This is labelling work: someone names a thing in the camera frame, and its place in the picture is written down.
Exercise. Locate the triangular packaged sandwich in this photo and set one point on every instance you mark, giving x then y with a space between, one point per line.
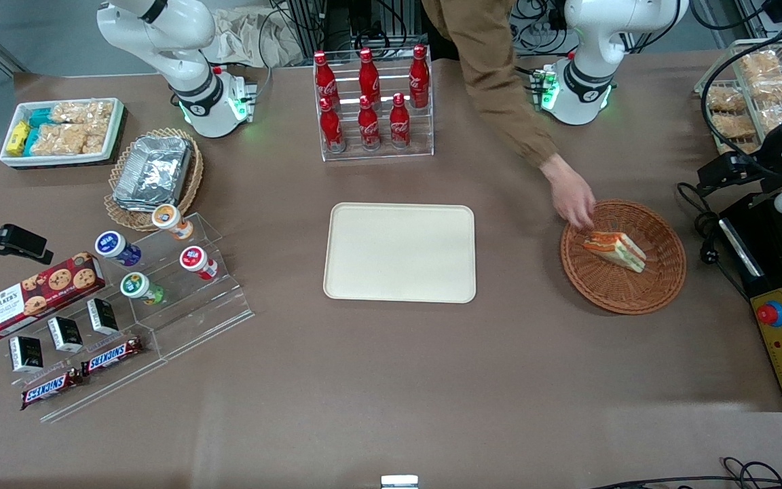
613 247

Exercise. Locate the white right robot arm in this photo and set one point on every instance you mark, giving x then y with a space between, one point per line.
187 61

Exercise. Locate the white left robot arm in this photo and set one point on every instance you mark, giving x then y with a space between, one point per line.
594 61

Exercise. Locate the round brown wicker basket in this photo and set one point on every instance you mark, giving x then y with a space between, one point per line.
656 285

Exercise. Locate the cream plastic tray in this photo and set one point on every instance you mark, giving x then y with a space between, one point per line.
399 252

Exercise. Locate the flat light wicker basket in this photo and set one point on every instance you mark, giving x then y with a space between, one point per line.
191 180

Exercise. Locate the person's bare hand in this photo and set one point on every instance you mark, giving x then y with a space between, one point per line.
571 193

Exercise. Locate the bagged cracker snack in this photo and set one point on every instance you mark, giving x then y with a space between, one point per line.
759 64
778 117
734 125
744 145
778 88
727 98

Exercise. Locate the black countertop appliance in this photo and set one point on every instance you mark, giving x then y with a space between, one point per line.
771 258

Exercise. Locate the brown jacket sleeve arm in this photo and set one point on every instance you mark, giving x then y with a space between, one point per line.
486 61

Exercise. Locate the red cola bottle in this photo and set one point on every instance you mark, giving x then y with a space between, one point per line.
368 125
399 123
419 78
368 76
331 129
326 80

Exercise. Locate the clear acrylic bottle rack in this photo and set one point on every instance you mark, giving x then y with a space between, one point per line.
377 155

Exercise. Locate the crumpled beige bag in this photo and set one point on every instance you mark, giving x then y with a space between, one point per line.
248 37

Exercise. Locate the red lid yogurt cup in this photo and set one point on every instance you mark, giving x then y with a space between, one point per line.
194 259

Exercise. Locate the clear acrylic stepped stand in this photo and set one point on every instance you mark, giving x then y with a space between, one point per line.
194 319

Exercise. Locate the orange lid yogurt cup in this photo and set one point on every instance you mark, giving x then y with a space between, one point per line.
168 219

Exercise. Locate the stack of foil trays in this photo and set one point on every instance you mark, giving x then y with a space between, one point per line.
153 171

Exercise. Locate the green lid yogurt cup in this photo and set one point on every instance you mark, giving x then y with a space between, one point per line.
136 285

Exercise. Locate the white rectangular snack bin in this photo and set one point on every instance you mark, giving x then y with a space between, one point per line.
116 132

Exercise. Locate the blue lid yogurt cup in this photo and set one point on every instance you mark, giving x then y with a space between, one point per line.
113 244

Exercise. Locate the clear bag rice crackers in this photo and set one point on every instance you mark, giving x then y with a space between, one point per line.
82 112
57 139
96 138

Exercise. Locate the small black box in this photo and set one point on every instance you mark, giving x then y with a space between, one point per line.
103 316
26 353
65 334

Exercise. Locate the Snickers chocolate bar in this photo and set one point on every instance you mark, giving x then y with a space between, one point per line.
111 356
51 389

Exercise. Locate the teal snack packet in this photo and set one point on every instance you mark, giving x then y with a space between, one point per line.
41 117
31 140

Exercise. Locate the red Walkers cookie box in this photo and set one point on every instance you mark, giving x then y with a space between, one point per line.
38 295

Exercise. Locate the yellow snack packet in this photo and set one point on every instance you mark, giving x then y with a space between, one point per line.
17 138

